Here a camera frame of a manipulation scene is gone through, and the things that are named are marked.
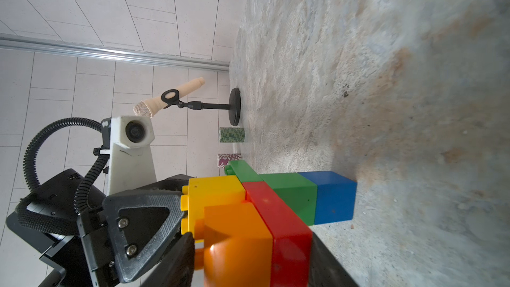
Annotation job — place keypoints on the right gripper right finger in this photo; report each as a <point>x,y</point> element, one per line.
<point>325,270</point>

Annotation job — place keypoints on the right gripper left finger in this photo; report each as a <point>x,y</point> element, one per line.
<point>178,266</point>

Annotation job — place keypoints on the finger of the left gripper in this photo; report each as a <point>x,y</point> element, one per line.
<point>142,225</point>

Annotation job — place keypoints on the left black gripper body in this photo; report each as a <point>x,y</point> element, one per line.
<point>93,229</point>

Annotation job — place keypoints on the long red lego brick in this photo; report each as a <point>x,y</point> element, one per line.
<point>292,238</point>

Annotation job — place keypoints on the orange square lego brick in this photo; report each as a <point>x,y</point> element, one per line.
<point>237,246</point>

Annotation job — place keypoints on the yellow square lego brick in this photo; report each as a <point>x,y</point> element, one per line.
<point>206,192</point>

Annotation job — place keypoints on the blue square lego brick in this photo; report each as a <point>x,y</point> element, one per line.
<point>336,196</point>

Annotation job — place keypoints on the small green lego brick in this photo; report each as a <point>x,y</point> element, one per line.
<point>298,192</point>

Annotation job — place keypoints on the long green lego brick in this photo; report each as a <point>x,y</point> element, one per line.
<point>242,171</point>

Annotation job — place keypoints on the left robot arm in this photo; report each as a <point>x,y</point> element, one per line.
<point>59,167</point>

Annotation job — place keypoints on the pink white small cup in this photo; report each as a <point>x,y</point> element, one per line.
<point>225,159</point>

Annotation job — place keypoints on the green can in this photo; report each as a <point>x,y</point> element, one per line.
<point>232,135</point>

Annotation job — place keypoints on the black microphone stand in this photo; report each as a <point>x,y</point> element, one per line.
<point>172,97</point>

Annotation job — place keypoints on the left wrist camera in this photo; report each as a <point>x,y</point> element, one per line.
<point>127,141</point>

